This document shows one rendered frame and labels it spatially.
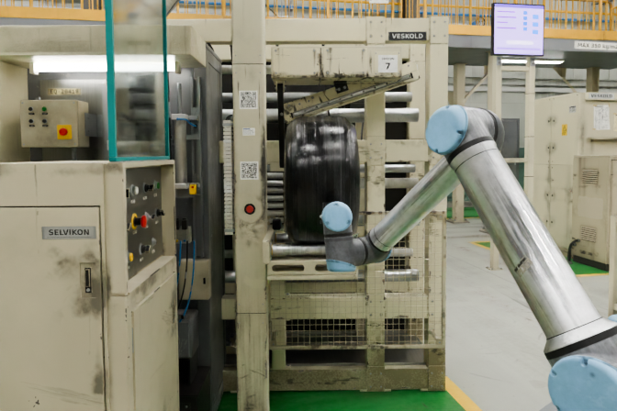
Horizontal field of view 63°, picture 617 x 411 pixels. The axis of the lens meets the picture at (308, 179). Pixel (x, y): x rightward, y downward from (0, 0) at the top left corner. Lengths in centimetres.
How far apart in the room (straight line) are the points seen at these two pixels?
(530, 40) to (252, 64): 435
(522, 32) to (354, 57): 383
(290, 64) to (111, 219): 121
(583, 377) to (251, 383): 150
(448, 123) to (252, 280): 121
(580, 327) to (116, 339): 116
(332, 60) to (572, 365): 169
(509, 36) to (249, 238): 440
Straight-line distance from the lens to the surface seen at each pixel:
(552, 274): 112
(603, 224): 628
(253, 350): 223
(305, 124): 200
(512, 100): 1310
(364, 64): 237
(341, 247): 155
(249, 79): 209
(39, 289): 160
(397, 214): 153
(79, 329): 158
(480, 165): 117
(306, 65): 235
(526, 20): 608
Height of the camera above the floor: 129
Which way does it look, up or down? 3 degrees down
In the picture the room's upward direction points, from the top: straight up
